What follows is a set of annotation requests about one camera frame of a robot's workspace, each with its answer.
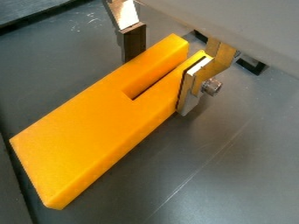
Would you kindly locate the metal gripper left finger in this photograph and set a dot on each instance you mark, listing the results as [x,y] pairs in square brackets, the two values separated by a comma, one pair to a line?
[129,27]

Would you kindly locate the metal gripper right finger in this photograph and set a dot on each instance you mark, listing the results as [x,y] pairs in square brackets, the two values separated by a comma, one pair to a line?
[197,77]

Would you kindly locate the yellow double-square block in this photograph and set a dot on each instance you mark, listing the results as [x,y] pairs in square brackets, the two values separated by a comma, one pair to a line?
[72,145]

